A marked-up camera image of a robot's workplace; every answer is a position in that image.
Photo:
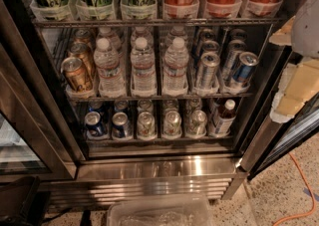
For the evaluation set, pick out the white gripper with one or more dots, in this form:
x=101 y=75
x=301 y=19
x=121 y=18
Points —
x=307 y=31

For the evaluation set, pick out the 7up can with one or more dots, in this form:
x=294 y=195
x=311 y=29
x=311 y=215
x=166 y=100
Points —
x=196 y=125
x=146 y=126
x=172 y=125

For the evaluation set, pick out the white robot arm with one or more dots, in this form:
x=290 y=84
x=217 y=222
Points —
x=305 y=31

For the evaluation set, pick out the front right Red Bull can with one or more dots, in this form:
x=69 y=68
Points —
x=243 y=70

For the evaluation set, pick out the red bull can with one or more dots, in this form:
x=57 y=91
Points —
x=243 y=70
x=206 y=71

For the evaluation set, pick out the front left Red Bull can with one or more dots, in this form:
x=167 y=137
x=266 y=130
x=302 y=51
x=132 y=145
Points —
x=206 y=71

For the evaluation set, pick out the open fridge door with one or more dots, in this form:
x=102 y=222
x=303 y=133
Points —
x=270 y=140

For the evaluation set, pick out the stainless steel fridge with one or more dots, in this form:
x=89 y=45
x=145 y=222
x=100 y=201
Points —
x=83 y=173

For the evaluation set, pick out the front right Pepsi can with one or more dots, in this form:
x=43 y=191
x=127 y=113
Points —
x=121 y=126

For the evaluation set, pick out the pepsi can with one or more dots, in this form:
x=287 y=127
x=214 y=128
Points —
x=95 y=124
x=121 y=126

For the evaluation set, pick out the gold can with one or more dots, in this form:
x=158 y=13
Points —
x=76 y=74
x=83 y=52

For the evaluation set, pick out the front left Pepsi can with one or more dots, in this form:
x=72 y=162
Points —
x=95 y=124

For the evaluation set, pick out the front gold can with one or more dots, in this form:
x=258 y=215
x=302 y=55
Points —
x=76 y=74

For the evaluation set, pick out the brown bottle white cap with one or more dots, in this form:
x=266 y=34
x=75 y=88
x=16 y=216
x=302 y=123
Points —
x=223 y=119

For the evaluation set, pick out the front right water bottle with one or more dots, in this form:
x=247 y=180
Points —
x=175 y=61

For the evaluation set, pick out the water bottle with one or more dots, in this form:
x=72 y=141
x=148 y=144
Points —
x=112 y=83
x=175 y=61
x=144 y=75

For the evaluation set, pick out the front middle water bottle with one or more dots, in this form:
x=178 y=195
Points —
x=144 y=75

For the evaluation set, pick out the front left water bottle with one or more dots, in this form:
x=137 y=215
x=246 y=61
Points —
x=112 y=83

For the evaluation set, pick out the clear plastic bin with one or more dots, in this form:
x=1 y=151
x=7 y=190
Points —
x=162 y=210

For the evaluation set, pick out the black object lower left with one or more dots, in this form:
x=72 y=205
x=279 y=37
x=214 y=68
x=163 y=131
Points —
x=22 y=204

